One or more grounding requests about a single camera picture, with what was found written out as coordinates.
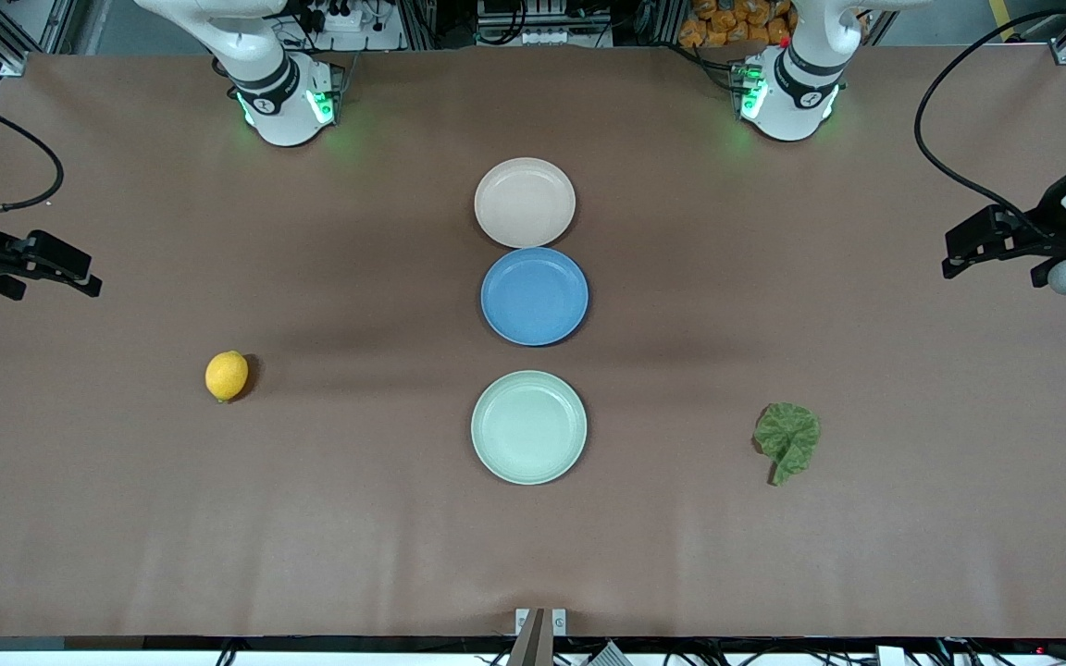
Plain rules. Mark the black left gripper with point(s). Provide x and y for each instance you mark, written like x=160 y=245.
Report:
x=1039 y=242

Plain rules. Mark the yellow lemon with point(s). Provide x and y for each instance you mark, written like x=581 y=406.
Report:
x=226 y=376

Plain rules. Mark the green lettuce leaf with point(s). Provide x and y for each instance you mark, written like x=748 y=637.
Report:
x=787 y=435

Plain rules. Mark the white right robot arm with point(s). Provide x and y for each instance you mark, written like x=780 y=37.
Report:
x=278 y=92

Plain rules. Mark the brown table cover sheet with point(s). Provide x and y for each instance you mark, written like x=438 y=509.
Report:
x=218 y=509

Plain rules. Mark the orange snack packets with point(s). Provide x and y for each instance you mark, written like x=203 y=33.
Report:
x=737 y=23

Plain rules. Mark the white power strip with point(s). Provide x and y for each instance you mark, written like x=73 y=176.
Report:
x=345 y=18

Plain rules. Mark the small white box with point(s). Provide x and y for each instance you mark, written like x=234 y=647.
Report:
x=890 y=657

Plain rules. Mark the blue round plate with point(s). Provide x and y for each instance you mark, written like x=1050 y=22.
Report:
x=534 y=296

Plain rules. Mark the beige round plate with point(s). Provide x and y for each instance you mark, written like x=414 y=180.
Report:
x=525 y=202

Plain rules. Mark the white equipment rack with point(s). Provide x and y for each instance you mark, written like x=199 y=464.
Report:
x=542 y=23

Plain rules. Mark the pale green round plate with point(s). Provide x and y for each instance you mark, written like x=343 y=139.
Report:
x=528 y=427

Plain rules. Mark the grey power adapter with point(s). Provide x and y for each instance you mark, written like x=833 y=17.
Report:
x=609 y=655

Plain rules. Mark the brown upright pole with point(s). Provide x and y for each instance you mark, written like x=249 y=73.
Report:
x=533 y=643

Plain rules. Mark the metal table edge bracket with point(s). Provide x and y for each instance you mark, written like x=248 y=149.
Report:
x=559 y=622

